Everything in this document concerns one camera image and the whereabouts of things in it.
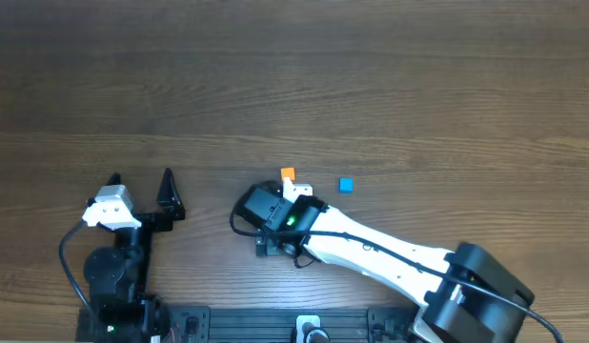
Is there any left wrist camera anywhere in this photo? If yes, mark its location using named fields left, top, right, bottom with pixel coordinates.
left=81, top=184, right=143, bottom=232

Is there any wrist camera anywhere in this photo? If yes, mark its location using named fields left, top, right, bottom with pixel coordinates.
left=81, top=184, right=143, bottom=232
left=281, top=176, right=314, bottom=200

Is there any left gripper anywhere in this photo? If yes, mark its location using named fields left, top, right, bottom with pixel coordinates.
left=105, top=167, right=187, bottom=235

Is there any mounting rail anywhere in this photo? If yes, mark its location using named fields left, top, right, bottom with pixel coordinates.
left=77, top=304, right=422, bottom=343

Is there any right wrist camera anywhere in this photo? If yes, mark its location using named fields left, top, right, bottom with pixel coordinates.
left=281, top=176, right=314, bottom=200

